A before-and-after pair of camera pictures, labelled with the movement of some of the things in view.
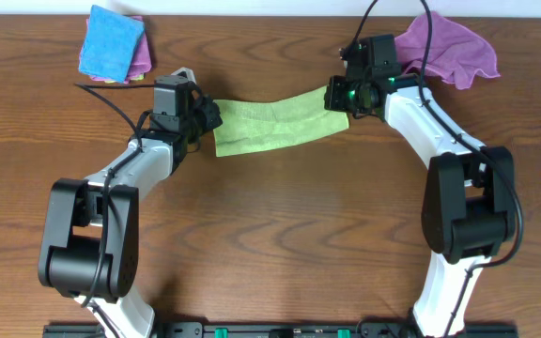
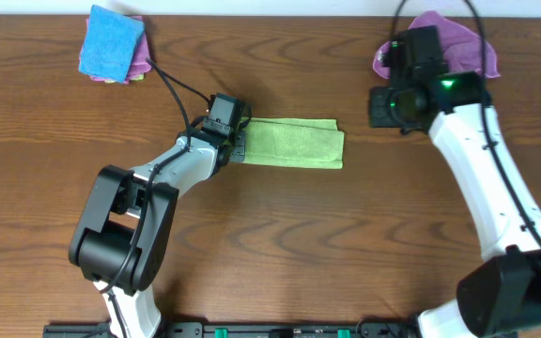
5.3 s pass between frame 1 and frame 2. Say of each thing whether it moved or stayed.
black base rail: stayed
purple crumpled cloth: stayed
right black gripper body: moved
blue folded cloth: stayed
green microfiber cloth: moved
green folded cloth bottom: stayed
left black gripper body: moved
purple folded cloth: stayed
